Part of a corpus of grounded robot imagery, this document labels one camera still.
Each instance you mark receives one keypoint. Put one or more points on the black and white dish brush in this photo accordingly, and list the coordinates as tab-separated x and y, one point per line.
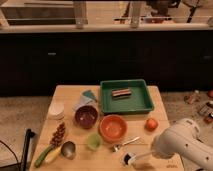
130	158

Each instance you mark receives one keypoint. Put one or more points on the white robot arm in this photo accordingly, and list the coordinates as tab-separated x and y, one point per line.
182	138

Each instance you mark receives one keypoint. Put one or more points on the dark maroon bowl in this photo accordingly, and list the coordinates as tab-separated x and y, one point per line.
86	116

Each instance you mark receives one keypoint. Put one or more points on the orange red bowl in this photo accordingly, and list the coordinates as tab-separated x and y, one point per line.
112	128

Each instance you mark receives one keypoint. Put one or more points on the green plastic tray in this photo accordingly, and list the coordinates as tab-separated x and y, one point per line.
139	102

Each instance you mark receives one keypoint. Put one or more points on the white and teal cloth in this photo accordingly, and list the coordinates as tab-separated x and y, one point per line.
86	98

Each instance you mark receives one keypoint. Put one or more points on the small green cup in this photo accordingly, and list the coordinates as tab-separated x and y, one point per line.
94	141

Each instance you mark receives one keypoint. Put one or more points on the small orange fruit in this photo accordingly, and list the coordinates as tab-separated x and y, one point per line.
151	124

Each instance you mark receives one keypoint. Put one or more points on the silver metal fork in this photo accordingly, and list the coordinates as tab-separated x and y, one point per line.
117	147

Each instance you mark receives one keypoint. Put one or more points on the red grape bunch toy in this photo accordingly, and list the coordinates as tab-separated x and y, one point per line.
58	135

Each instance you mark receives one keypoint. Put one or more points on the yellow corn toy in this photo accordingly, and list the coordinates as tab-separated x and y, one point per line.
52	155

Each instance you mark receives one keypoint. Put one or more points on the black stand left of table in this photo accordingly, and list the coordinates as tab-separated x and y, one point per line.
28	136

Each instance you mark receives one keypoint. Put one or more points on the green cucumber toy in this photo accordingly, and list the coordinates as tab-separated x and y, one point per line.
42	156

